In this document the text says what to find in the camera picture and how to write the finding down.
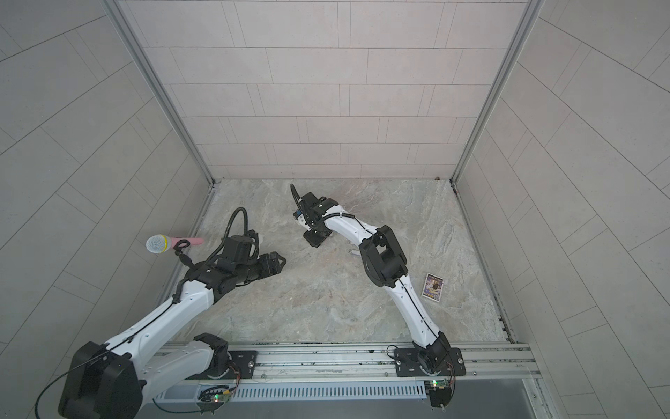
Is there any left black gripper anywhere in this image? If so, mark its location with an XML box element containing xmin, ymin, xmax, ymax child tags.
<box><xmin>234</xmin><ymin>250</ymin><xmax>291</xmax><ymax>284</ymax></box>

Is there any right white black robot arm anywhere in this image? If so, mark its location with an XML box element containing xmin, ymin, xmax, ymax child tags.
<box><xmin>291</xmin><ymin>185</ymin><xmax>453</xmax><ymax>375</ymax></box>

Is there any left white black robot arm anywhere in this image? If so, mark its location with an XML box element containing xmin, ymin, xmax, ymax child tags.
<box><xmin>58</xmin><ymin>227</ymin><xmax>286</xmax><ymax>418</ymax></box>

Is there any pink yellow toy microphone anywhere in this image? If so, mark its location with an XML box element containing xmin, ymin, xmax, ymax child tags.
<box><xmin>146</xmin><ymin>234</ymin><xmax>204</xmax><ymax>254</ymax></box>

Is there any white ventilation grille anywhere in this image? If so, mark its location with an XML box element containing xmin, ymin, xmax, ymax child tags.
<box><xmin>156</xmin><ymin>381</ymin><xmax>427</xmax><ymax>403</ymax></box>

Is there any left circuit board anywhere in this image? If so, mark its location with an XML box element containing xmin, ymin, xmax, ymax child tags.
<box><xmin>196</xmin><ymin>385</ymin><xmax>235</xmax><ymax>413</ymax></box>

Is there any circuit board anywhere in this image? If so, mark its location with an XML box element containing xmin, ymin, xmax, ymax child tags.
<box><xmin>424</xmin><ymin>380</ymin><xmax>454</xmax><ymax>410</ymax></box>
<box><xmin>196</xmin><ymin>385</ymin><xmax>235</xmax><ymax>413</ymax></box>

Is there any playing card box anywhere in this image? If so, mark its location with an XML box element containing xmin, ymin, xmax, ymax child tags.
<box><xmin>422</xmin><ymin>273</ymin><xmax>444</xmax><ymax>302</ymax></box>

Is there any right circuit board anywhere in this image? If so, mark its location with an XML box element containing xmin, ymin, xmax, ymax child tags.
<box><xmin>424</xmin><ymin>380</ymin><xmax>454</xmax><ymax>410</ymax></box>

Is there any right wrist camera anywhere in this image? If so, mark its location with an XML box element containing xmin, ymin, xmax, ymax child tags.
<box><xmin>293</xmin><ymin>209</ymin><xmax>305</xmax><ymax>225</ymax></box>

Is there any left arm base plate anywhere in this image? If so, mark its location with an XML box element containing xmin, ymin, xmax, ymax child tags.
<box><xmin>203</xmin><ymin>351</ymin><xmax>258</xmax><ymax>380</ymax></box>

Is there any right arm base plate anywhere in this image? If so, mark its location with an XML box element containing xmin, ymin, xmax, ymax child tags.
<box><xmin>387</xmin><ymin>345</ymin><xmax>466</xmax><ymax>378</ymax></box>

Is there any aluminium rail frame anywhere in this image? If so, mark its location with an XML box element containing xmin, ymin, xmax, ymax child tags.
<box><xmin>135</xmin><ymin>342</ymin><xmax>541</xmax><ymax>386</ymax></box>

